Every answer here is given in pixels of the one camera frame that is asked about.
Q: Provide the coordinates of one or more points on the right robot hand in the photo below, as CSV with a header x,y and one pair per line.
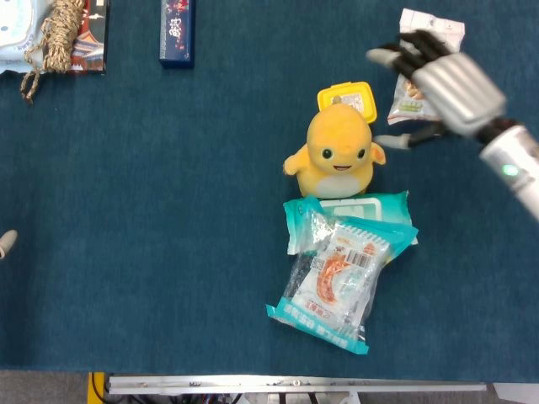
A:
x,y
459,92

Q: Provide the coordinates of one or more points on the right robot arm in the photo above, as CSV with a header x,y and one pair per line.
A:
x,y
513,160

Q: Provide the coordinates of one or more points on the yellow plush duck toy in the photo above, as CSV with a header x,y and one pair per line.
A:
x,y
337,134

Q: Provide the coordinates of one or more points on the white peanut snack bag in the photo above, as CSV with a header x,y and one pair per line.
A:
x,y
406,111

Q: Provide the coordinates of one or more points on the yellow plastic lidded container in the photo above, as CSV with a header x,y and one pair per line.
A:
x,y
332,90

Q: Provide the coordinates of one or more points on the teal wet wipes pack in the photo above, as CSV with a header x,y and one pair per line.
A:
x,y
299,210

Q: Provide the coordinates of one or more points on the clear teal-edged snack bag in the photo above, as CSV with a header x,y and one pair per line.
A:
x,y
332,278

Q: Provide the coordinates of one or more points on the navy blue rectangular box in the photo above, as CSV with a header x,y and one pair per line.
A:
x,y
177,33

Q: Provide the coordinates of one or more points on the dark blue table cloth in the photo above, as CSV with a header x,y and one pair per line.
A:
x,y
147,210

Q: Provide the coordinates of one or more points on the red and black box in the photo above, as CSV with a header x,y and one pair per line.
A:
x,y
90,46

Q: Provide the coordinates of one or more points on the white and blue tissue pack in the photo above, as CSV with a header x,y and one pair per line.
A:
x,y
17,29

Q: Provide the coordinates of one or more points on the aluminium frame rail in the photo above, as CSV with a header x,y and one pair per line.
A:
x,y
295,384

